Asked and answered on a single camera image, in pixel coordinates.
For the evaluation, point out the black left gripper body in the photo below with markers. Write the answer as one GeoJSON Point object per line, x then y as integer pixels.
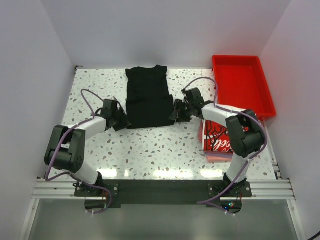
{"type": "Point", "coordinates": [120, 120]}

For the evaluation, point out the red plastic bin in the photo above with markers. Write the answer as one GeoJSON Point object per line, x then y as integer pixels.
{"type": "Point", "coordinates": [242, 83]}

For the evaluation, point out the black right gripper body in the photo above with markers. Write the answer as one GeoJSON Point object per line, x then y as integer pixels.
{"type": "Point", "coordinates": [184, 109]}

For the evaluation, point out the folded red coca-cola t-shirt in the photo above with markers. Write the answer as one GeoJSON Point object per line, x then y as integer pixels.
{"type": "Point", "coordinates": [215, 137]}

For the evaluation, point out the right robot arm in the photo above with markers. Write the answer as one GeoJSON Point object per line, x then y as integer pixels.
{"type": "Point", "coordinates": [237, 172]}

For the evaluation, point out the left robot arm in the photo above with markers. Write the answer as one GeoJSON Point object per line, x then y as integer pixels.
{"type": "Point", "coordinates": [66, 148]}

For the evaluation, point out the black t-shirt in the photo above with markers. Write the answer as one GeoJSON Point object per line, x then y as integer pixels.
{"type": "Point", "coordinates": [149, 103]}

